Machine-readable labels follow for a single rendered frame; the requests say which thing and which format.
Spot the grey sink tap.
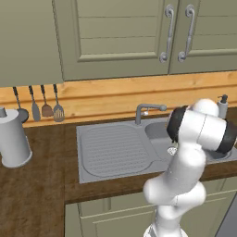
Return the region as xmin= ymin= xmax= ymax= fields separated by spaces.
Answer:
xmin=134 ymin=103 xmax=168 ymax=126

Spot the grey steel sink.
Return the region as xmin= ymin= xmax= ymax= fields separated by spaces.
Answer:
xmin=76 ymin=116 xmax=237 ymax=185

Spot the olive cupboard door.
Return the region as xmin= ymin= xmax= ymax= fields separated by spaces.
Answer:
xmin=51 ymin=0 xmax=180 ymax=82
xmin=168 ymin=0 xmax=237 ymax=75

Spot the grey slotted hanging turner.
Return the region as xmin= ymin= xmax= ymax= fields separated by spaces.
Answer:
xmin=52 ymin=83 xmax=66 ymax=123

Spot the brown hanging spatula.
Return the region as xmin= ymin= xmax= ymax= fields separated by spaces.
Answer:
xmin=40 ymin=84 xmax=54 ymax=119

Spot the grey hanging spatula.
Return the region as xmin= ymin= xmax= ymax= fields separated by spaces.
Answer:
xmin=28 ymin=85 xmax=42 ymax=122

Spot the olive base cupboard run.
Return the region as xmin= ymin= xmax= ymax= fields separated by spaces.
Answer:
xmin=64 ymin=176 xmax=237 ymax=237

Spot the black hanging ladle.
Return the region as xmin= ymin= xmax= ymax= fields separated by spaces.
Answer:
xmin=12 ymin=86 xmax=30 ymax=124

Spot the grey soap dispenser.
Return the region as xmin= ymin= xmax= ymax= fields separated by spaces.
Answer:
xmin=217 ymin=94 xmax=230 ymax=119

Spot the white paper towel roll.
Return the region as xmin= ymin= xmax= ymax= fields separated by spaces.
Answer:
xmin=0 ymin=106 xmax=33 ymax=169

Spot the olive cupboard side panel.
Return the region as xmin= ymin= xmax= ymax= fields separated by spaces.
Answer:
xmin=0 ymin=0 xmax=65 ymax=88

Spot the grey dishwasher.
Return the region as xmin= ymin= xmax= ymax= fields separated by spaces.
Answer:
xmin=214 ymin=198 xmax=237 ymax=237

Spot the grey curved cupboard handle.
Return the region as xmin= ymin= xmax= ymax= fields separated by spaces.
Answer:
xmin=158 ymin=4 xmax=175 ymax=64
xmin=177 ymin=4 xmax=196 ymax=63

